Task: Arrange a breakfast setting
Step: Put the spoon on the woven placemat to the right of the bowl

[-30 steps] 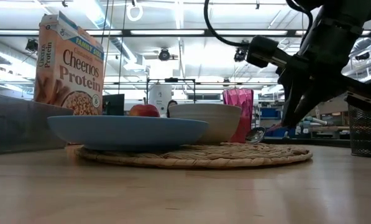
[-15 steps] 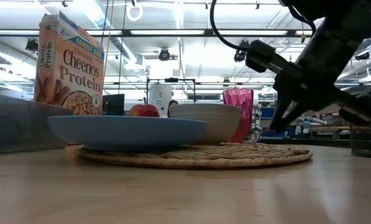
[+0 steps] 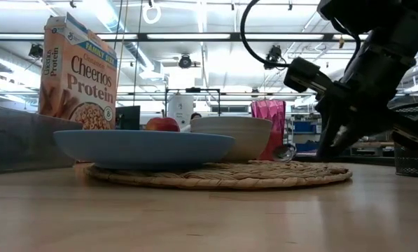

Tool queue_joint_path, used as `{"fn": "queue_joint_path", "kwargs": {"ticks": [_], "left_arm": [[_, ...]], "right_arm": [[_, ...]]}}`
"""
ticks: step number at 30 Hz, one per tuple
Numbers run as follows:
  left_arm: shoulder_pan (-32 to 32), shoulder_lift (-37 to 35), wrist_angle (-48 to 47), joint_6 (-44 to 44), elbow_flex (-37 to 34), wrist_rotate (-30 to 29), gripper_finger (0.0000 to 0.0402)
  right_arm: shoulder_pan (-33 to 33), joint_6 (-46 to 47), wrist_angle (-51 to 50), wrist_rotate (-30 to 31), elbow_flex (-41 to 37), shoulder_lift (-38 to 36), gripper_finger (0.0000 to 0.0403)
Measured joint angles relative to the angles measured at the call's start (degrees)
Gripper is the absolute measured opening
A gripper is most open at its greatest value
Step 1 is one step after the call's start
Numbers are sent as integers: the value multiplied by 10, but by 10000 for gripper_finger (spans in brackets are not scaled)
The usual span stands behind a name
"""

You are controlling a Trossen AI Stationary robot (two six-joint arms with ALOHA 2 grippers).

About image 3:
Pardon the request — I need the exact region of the black hanging camera with cable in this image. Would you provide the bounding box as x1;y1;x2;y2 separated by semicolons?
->
263;44;287;71

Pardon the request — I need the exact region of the black computer monitor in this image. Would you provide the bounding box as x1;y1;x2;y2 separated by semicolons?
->
116;105;141;131

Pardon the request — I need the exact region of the orange Cheerios Protein cereal box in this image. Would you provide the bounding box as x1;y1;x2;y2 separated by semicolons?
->
38;12;119;131

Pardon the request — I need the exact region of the black mesh cup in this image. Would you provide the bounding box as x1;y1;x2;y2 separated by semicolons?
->
386;97;418;179

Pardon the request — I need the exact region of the red yellow apple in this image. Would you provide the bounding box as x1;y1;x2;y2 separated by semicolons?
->
145;116;181;133

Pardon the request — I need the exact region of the white ceramic bowl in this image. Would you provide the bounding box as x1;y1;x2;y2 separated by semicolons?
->
190;115;273;163

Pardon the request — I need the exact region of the black overhead light bar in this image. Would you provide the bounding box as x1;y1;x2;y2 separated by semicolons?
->
0;32;370;43

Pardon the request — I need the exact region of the white cylindrical tank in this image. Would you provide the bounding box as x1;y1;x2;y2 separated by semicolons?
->
167;94;195;129

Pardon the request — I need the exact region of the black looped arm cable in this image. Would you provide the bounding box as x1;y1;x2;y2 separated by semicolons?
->
239;0;291;69

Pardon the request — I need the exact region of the silver metal spoon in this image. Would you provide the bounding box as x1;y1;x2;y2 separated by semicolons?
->
272;143;297;163

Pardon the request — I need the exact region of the red plastic tumbler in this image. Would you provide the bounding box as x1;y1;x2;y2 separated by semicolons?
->
250;99;287;161

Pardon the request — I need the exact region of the white hanging ring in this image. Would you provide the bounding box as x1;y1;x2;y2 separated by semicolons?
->
142;3;162;25

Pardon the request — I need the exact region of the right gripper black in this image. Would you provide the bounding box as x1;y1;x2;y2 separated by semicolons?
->
315;79;418;159

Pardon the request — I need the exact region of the black round ceiling fixture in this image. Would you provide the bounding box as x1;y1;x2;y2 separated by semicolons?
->
178;54;193;69

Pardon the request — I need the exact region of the round woven straw placemat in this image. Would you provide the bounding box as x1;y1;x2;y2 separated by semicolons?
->
83;160;354;191

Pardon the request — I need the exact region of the small black ceiling camera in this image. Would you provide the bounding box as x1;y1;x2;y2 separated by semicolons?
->
28;43;44;60

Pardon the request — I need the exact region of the blue plate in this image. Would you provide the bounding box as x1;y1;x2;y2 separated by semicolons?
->
53;129;236;172

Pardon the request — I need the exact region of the grey translucent plastic bin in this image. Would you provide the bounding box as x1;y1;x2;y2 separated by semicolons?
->
0;104;83;175

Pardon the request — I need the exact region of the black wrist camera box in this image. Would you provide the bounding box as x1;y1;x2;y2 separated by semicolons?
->
284;57;334;95

